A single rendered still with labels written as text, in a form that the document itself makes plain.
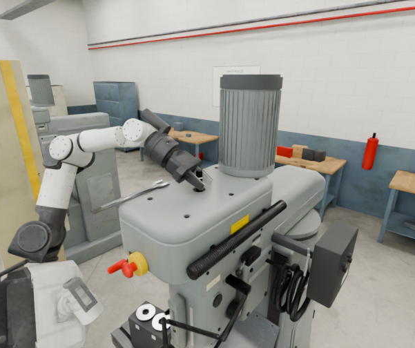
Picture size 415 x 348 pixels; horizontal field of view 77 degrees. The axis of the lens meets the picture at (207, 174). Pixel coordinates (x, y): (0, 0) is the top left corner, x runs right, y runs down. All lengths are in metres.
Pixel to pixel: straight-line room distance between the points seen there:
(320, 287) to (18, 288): 0.86
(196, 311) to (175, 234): 0.38
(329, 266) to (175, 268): 0.48
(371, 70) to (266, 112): 4.03
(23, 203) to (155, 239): 1.87
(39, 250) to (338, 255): 0.86
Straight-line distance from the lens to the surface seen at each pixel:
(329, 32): 5.02
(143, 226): 0.65
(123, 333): 1.65
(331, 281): 0.94
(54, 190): 0.95
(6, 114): 2.27
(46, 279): 0.93
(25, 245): 0.92
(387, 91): 4.77
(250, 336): 1.53
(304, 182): 1.28
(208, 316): 0.93
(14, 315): 0.89
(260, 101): 0.83
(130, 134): 0.79
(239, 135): 0.84
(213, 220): 0.65
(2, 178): 2.33
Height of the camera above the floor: 2.21
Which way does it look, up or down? 21 degrees down
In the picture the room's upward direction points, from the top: straight up
